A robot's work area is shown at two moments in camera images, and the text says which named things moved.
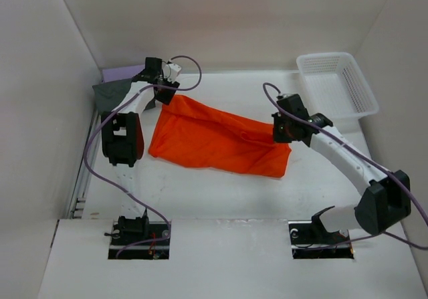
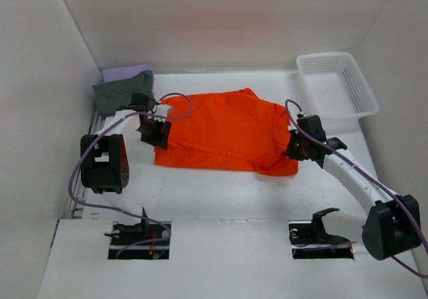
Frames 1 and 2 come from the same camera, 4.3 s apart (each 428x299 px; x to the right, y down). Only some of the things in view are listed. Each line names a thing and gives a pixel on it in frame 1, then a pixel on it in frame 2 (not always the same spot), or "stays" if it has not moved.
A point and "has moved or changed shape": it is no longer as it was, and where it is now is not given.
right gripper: [277, 136] to [290, 153]
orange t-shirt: [186, 132] has moved or changed shape
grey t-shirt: [109, 95] stays
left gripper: [165, 99] to [160, 139]
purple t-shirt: [121, 73] stays
